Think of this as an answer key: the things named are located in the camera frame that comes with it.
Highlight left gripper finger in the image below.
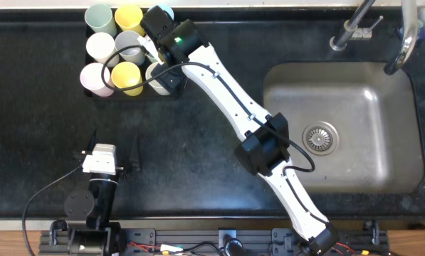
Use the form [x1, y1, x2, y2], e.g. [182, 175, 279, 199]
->
[129, 132, 142, 173]
[85, 129, 98, 153]

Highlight white cup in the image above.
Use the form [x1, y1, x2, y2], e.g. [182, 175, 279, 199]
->
[85, 31, 120, 68]
[145, 61, 172, 97]

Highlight yellow cup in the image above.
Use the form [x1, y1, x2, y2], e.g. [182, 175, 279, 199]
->
[114, 4, 146, 37]
[110, 61, 145, 97]

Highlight pink cup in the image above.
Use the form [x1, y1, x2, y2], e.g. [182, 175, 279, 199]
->
[79, 62, 115, 98]

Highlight black tray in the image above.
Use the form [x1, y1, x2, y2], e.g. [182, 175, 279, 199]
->
[83, 21, 185, 102]

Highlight grey cup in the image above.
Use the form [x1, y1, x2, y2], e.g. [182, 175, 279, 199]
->
[114, 30, 147, 67]

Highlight blue cup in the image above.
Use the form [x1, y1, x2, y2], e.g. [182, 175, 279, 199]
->
[157, 4, 175, 21]

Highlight steel tap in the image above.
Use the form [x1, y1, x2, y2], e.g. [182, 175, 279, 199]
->
[328, 0, 421, 76]

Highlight steel sink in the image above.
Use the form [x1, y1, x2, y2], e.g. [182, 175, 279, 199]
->
[263, 62, 425, 195]

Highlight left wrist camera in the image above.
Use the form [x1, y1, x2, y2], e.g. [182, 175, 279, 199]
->
[81, 142, 118, 176]

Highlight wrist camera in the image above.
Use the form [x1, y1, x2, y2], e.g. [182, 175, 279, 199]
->
[81, 142, 118, 176]
[137, 34, 164, 65]

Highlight mounting rail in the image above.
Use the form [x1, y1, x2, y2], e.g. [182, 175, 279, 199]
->
[39, 219, 391, 256]

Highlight black cable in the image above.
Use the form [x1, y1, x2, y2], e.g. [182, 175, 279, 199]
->
[21, 163, 85, 256]
[100, 45, 317, 174]

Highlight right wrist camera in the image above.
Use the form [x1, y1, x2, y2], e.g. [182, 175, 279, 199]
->
[137, 34, 164, 65]

